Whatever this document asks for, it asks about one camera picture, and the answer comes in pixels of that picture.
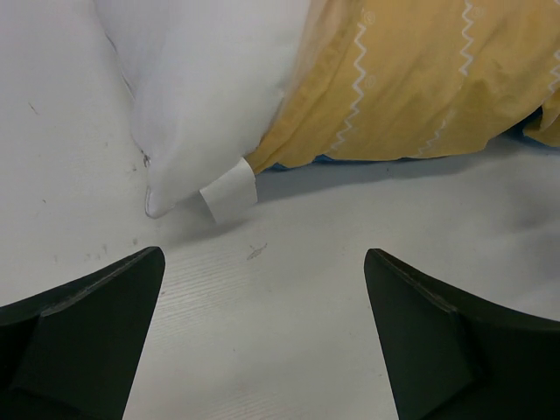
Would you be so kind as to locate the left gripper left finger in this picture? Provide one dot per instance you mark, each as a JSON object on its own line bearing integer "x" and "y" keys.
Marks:
{"x": 72, "y": 352}

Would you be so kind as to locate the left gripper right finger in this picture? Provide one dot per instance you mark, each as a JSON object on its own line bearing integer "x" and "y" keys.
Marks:
{"x": 452, "y": 355}

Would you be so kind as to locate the blue yellow Pikachu pillowcase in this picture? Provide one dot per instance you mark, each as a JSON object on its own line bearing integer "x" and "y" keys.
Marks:
{"x": 385, "y": 80}

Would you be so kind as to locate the white pillow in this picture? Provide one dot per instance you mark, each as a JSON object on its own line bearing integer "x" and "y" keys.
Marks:
{"x": 207, "y": 79}

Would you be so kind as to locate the white pillow care label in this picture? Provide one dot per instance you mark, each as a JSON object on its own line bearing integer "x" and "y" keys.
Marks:
{"x": 232, "y": 193}

